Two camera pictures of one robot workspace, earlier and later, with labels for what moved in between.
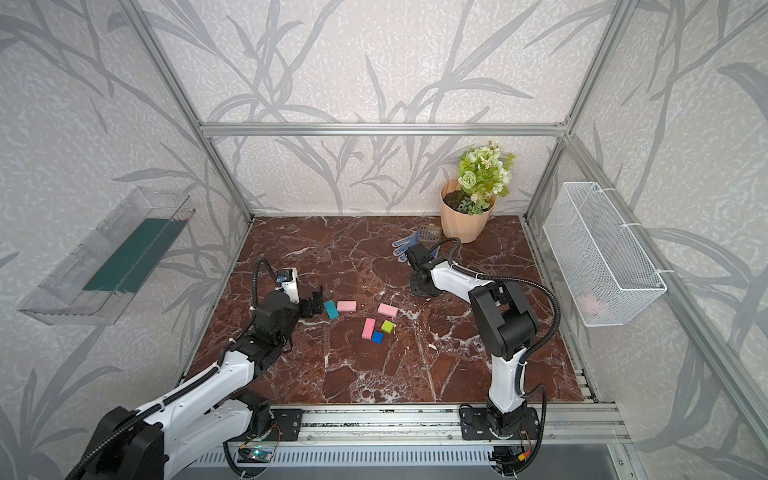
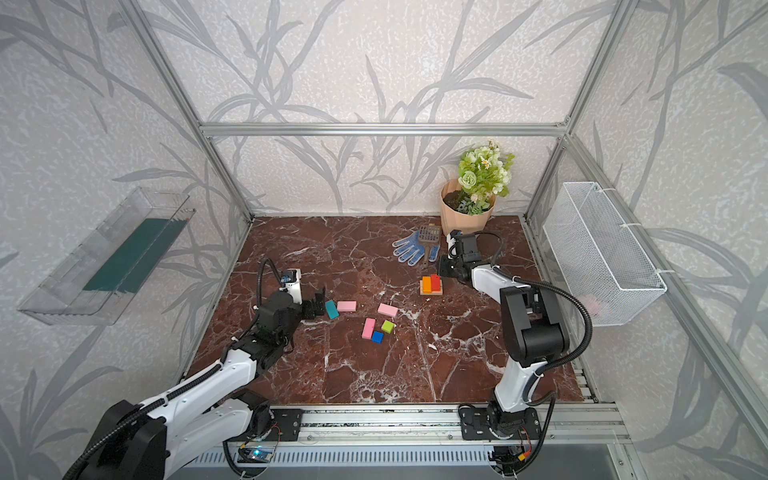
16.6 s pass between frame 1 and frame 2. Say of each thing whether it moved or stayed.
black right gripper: moved
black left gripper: stayed
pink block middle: stayed
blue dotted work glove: stayed
